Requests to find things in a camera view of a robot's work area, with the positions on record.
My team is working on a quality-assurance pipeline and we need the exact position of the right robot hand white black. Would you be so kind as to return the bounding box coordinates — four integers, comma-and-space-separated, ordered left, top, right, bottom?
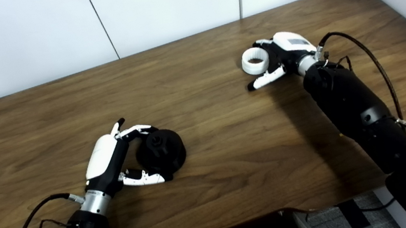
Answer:
240, 28, 323, 92

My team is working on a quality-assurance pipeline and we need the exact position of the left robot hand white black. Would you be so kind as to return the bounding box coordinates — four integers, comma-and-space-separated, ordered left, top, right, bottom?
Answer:
78, 112, 176, 200

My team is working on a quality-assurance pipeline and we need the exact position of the white toothed ring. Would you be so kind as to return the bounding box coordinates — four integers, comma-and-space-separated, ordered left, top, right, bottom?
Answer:
240, 46, 272, 77

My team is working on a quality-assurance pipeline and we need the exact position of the round black plastic part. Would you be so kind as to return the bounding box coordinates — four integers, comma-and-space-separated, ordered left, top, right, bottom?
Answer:
133, 126, 189, 180

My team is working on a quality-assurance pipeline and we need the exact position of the right arm thin wire bundle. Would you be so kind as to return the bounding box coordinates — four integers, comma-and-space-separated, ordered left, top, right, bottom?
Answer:
320, 48, 353, 75

